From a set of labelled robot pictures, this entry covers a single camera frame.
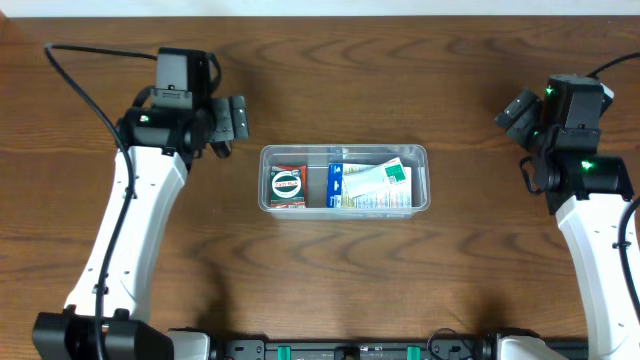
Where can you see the red snack packet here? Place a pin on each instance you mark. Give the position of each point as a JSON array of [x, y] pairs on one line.
[[300, 172]]

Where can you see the dark bottle white cap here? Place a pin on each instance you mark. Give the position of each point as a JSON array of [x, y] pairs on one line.
[[222, 150]]

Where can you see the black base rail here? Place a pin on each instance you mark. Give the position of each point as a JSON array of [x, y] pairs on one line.
[[439, 348]]

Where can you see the clear plastic container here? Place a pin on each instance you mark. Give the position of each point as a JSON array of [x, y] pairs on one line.
[[317, 182]]

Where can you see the blue fever patch packet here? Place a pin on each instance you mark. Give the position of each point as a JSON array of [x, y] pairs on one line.
[[337, 196]]

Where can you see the green white card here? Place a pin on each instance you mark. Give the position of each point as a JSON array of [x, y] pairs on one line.
[[377, 178]]

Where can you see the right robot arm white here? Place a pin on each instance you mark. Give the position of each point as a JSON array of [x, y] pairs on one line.
[[592, 200]]

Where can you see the green round tape box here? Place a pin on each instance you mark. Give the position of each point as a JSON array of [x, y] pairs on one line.
[[288, 186]]

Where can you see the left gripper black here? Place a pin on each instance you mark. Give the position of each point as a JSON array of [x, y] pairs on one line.
[[223, 120]]

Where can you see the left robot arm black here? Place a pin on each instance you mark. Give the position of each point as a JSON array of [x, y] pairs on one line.
[[106, 315]]

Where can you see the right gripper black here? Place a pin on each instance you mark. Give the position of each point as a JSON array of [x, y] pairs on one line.
[[528, 118]]

